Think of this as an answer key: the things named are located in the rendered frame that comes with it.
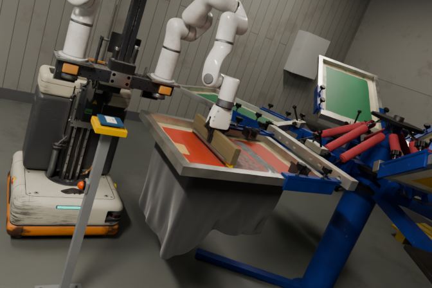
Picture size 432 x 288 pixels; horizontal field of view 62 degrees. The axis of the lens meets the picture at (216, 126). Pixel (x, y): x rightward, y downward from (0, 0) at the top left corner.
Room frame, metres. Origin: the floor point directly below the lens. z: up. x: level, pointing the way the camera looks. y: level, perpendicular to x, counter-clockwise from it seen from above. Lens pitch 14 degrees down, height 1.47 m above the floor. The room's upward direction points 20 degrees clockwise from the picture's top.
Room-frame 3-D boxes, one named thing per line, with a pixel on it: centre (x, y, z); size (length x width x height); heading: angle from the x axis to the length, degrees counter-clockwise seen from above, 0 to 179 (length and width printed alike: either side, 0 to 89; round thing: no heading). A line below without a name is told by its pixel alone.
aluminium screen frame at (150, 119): (1.63, -0.12, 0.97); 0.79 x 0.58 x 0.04; 122
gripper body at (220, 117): (1.57, 0.00, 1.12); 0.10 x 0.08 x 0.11; 122
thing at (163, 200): (1.47, 0.13, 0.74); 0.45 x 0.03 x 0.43; 32
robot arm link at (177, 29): (1.83, 0.34, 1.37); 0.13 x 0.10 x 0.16; 140
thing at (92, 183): (1.43, 0.42, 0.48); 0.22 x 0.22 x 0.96; 32
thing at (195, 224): (1.42, -0.18, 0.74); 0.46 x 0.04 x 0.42; 122
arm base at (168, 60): (1.84, 0.35, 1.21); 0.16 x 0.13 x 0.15; 34
